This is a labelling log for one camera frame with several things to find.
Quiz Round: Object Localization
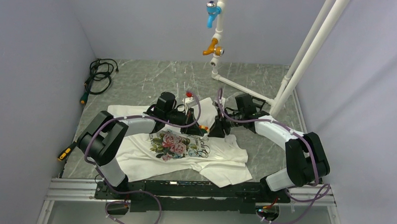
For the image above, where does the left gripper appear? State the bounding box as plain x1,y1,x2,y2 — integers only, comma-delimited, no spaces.
164,107,205,136

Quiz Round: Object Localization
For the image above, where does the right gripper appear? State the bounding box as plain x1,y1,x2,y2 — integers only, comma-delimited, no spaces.
207,108,245,139

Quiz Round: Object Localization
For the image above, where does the orange yellow pompom brooch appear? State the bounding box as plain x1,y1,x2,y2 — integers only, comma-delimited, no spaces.
199,125,209,133

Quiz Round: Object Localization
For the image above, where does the white printed t-shirt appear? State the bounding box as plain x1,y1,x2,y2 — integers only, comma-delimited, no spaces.
107,105,252,188

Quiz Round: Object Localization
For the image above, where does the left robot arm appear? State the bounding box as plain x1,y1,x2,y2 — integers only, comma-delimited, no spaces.
74,92,202,199

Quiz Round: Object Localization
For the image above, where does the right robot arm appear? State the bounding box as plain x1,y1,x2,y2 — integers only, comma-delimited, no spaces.
209,89,331,202

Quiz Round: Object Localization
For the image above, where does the orange faucet tap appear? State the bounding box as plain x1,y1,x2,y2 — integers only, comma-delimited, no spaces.
202,38,225,56

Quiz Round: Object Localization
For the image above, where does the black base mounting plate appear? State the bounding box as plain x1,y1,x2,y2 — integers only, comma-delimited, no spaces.
94,180,290,214

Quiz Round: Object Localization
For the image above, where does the blue faucet tap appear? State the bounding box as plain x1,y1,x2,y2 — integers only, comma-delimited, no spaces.
206,1,222,28

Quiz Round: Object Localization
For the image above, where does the yellow black screwdriver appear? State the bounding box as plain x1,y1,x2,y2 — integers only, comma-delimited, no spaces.
57,141,77,161

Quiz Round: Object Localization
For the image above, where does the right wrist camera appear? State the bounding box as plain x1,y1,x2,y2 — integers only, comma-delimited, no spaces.
215,97,226,109

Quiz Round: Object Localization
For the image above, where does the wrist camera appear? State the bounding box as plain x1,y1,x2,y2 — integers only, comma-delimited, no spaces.
182,92,198,110
215,97,226,109

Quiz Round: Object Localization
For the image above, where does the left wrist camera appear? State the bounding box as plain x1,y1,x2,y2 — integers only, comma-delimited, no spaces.
182,92,198,110

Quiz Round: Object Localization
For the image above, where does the white pvc pipe frame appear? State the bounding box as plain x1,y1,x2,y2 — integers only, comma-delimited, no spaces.
210,0,349,115

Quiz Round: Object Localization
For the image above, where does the black coiled cable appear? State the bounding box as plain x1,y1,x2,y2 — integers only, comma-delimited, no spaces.
80,58,120,106

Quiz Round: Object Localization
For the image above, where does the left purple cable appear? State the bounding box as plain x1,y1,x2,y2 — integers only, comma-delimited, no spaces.
82,87,203,224

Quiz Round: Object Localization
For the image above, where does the aluminium rail frame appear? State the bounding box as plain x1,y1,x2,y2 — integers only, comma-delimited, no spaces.
35,81,350,224

